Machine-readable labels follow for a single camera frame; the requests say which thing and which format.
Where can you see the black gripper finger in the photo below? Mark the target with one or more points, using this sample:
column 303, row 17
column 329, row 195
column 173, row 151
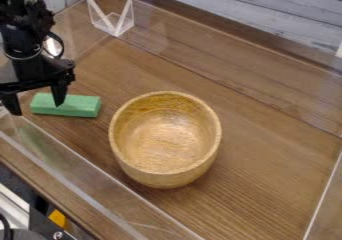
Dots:
column 10, row 101
column 59, row 92

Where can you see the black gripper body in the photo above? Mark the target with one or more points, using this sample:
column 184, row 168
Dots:
column 23, row 75

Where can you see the green rectangular block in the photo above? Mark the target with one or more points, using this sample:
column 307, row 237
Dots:
column 77, row 106

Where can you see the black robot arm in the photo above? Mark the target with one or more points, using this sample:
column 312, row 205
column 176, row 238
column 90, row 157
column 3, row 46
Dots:
column 26, row 23

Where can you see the brown wooden bowl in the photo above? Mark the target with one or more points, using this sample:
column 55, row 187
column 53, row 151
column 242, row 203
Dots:
column 165, row 136

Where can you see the black device with yellow label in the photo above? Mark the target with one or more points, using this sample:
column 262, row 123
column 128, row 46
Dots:
column 43, row 225

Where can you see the clear acrylic tray wall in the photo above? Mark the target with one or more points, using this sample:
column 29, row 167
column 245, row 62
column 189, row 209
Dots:
column 59, row 154

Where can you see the clear acrylic corner bracket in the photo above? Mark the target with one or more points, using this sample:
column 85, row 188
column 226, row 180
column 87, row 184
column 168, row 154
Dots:
column 114, row 24

